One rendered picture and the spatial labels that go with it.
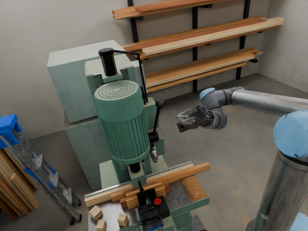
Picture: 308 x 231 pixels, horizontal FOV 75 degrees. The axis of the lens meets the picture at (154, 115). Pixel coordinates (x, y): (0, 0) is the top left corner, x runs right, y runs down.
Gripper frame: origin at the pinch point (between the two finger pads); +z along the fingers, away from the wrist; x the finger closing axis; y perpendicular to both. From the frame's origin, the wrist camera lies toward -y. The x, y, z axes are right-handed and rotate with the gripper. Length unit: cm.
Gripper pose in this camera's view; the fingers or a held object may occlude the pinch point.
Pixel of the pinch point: (178, 118)
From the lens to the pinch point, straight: 83.5
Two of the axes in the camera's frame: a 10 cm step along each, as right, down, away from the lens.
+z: -6.8, -0.8, -7.3
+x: 3.1, 8.7, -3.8
